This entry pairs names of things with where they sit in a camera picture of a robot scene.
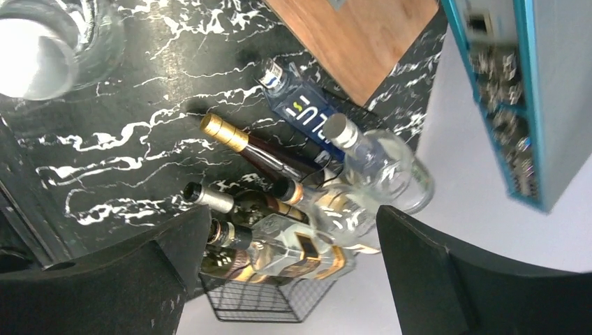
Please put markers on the clear bottle black gold label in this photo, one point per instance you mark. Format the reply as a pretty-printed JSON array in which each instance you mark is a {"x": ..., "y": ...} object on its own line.
[{"x": 280, "y": 246}]

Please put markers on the wooden board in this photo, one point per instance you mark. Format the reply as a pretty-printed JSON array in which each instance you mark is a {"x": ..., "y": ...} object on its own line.
[{"x": 360, "y": 42}]

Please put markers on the gold capped wine bottle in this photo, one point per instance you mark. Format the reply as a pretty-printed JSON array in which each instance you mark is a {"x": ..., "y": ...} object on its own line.
[{"x": 273, "y": 161}]

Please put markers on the silver capped dark wine bottle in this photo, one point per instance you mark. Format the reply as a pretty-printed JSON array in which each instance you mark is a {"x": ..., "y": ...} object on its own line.
[{"x": 245, "y": 208}]

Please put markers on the clear gold label liquor bottle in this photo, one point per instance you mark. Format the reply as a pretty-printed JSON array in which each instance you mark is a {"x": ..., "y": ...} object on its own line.
[{"x": 339, "y": 214}]

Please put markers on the dark bottle brown label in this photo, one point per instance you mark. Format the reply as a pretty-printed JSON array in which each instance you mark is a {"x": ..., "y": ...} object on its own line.
[{"x": 234, "y": 265}]

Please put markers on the clear silver capped bottle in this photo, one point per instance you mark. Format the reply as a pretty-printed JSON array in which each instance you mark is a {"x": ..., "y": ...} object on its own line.
[{"x": 381, "y": 165}]

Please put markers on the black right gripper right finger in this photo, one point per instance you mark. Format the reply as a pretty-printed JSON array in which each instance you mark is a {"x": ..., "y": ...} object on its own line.
[{"x": 443, "y": 285}]

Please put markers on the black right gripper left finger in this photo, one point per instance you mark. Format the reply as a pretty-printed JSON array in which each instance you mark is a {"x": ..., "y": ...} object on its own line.
[{"x": 137, "y": 286}]

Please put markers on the black wire wine rack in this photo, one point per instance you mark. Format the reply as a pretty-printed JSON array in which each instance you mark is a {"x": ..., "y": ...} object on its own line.
[{"x": 270, "y": 302}]

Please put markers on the blue square bottle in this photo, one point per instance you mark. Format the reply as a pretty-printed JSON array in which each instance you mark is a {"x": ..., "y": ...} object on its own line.
[{"x": 298, "y": 101}]

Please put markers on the teal network switch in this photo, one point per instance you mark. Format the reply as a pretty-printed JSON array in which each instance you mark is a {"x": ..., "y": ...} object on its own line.
[{"x": 529, "y": 67}]

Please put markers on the clear round glass bottle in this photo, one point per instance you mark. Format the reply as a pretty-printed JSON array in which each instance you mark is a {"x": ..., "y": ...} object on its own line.
[{"x": 50, "y": 48}]

